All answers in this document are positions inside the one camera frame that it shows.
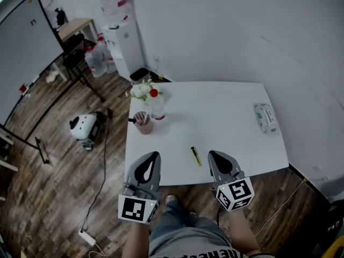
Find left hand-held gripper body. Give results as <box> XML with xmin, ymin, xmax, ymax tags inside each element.
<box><xmin>118</xmin><ymin>181</ymin><xmax>163</xmax><ymax>225</ymax></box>

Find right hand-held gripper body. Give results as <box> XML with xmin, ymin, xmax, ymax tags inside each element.
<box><xmin>213</xmin><ymin>170</ymin><xmax>255</xmax><ymax>212</ymax></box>

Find person's left forearm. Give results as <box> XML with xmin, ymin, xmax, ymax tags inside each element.
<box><xmin>128</xmin><ymin>221</ymin><xmax>151</xmax><ymax>258</ymax></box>

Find person's right forearm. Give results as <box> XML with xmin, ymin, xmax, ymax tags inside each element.
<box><xmin>227</xmin><ymin>210</ymin><xmax>260</xmax><ymax>255</ymax></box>

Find person's blue jeans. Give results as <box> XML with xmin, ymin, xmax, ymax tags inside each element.
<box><xmin>152</xmin><ymin>202</ymin><xmax>224</xmax><ymax>239</ymax></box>

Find pink pen cup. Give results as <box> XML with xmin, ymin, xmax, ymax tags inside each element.
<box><xmin>133</xmin><ymin>111</ymin><xmax>154</xmax><ymax>135</ymax></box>

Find white power strip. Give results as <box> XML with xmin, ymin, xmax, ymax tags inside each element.
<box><xmin>78</xmin><ymin>229</ymin><xmax>97</xmax><ymax>246</ymax></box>

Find white table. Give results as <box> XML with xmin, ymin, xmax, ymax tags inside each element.
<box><xmin>124</xmin><ymin>81</ymin><xmax>290</xmax><ymax>187</ymax></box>

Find white wet wipes pack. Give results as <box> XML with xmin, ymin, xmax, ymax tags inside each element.
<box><xmin>253</xmin><ymin>103</ymin><xmax>280</xmax><ymax>137</ymax></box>

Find person's grey shirt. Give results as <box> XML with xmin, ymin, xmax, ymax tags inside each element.
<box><xmin>148</xmin><ymin>226</ymin><xmax>267</xmax><ymax>258</ymax></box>

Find clear bottle with red cap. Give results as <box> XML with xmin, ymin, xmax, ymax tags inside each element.
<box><xmin>148</xmin><ymin>89</ymin><xmax>167</xmax><ymax>120</ymax></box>

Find white panda-shaped appliance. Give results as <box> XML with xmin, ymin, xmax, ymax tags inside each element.
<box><xmin>69</xmin><ymin>112</ymin><xmax>102</xmax><ymax>152</ymax></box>

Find white flower bouquet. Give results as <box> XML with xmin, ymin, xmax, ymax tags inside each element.
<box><xmin>125</xmin><ymin>78</ymin><xmax>163</xmax><ymax>102</ymax></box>

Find black trash bin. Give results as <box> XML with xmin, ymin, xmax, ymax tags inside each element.
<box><xmin>130</xmin><ymin>68</ymin><xmax>151</xmax><ymax>84</ymax></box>

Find black case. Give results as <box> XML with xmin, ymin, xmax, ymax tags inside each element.
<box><xmin>325</xmin><ymin>200</ymin><xmax>344</xmax><ymax>241</ymax></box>

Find yellow curved object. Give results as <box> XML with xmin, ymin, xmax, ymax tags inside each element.
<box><xmin>322</xmin><ymin>235</ymin><xmax>344</xmax><ymax>258</ymax></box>

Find large clear water jug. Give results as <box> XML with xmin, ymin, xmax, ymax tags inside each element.
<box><xmin>84</xmin><ymin>47</ymin><xmax>108</xmax><ymax>78</ymax></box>
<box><xmin>96</xmin><ymin>33</ymin><xmax>108</xmax><ymax>55</ymax></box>
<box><xmin>104</xmin><ymin>46</ymin><xmax>118</xmax><ymax>74</ymax></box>

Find white water dispenser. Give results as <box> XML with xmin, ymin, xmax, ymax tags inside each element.
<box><xmin>101</xmin><ymin>19</ymin><xmax>146</xmax><ymax>82</ymax></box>

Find white wooden rack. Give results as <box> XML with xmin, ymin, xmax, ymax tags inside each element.
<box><xmin>0</xmin><ymin>129</ymin><xmax>19</xmax><ymax>172</ymax></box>

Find white plush toy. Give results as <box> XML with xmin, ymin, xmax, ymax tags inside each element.
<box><xmin>45</xmin><ymin>70</ymin><xmax>59</xmax><ymax>83</ymax></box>

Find black chair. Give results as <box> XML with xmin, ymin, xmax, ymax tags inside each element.
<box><xmin>63</xmin><ymin>33</ymin><xmax>96</xmax><ymax>85</ymax></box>

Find wooden desk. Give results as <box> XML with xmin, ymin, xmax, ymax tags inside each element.
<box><xmin>51</xmin><ymin>18</ymin><xmax>97</xmax><ymax>82</ymax></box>

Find whiteboard on black stand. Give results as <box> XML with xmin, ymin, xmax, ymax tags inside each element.
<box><xmin>0</xmin><ymin>0</ymin><xmax>105</xmax><ymax>164</ymax></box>

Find wrapped dispenser water bottle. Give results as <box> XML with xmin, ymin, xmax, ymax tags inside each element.
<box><xmin>99</xmin><ymin>0</ymin><xmax>135</xmax><ymax>26</ymax></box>

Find black bag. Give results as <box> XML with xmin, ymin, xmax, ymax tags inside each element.
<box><xmin>55</xmin><ymin>7</ymin><xmax>68</xmax><ymax>26</ymax></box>

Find black floor cable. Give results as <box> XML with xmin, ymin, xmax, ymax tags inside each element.
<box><xmin>80</xmin><ymin>109</ymin><xmax>113</xmax><ymax>231</ymax></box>

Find yellow cable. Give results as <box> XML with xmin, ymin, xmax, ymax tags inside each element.
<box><xmin>253</xmin><ymin>180</ymin><xmax>306</xmax><ymax>238</ymax></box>

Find white cable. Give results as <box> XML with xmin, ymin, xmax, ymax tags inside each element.
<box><xmin>88</xmin><ymin>243</ymin><xmax>108</xmax><ymax>258</ymax></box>

